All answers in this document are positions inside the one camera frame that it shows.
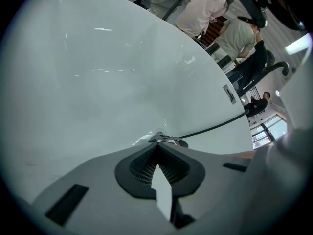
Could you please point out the black head-worn camera mount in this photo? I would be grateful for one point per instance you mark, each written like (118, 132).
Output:
(254, 6)

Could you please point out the ceiling tube light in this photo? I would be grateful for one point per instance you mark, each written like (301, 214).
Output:
(297, 44)

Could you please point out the chrome bathtub drain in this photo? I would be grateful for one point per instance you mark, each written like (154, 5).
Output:
(161, 134)

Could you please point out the chrome overflow slot plate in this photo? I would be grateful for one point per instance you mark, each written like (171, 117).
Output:
(230, 94)

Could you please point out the round ceiling downlight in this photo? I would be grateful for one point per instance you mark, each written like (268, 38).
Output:
(278, 93)

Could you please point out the black mezzanine railing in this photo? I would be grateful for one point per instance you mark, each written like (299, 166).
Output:
(252, 92)

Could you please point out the glass entrance doors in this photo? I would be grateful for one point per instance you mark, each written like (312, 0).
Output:
(269, 128)

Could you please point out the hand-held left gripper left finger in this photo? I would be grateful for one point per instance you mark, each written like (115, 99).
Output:
(97, 185)

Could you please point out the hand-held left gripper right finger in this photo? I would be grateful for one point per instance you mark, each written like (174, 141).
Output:
(210, 180)

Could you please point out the black cylindrical tap knob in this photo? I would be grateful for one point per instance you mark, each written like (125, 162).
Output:
(234, 77)
(224, 61)
(212, 49)

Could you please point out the black curved faucet spout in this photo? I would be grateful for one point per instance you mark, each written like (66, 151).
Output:
(276, 65)

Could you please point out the white bathtub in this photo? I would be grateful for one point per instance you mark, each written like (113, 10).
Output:
(97, 82)

